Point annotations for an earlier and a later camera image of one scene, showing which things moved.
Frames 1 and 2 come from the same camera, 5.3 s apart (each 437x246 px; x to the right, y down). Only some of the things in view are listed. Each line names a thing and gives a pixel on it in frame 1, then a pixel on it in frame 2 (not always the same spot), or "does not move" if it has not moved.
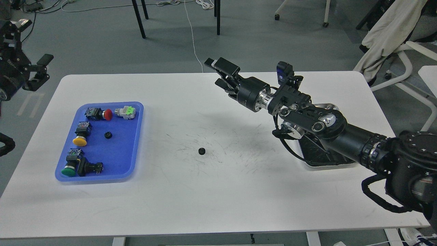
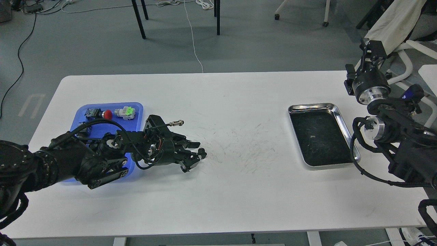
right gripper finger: x=229 y=69 to x=375 y=50
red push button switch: x=95 y=114 does not move
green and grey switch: x=127 y=112 does not move
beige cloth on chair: x=394 y=24 does not move
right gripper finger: x=232 y=90 to x=351 y=74
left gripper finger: x=10 y=42 to x=182 y=140
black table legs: x=217 y=11 does not move
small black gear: x=201 y=151 does not move
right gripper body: x=254 y=94 to x=370 y=86
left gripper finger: x=38 y=75 to x=190 y=159
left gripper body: x=13 y=73 to x=170 y=149
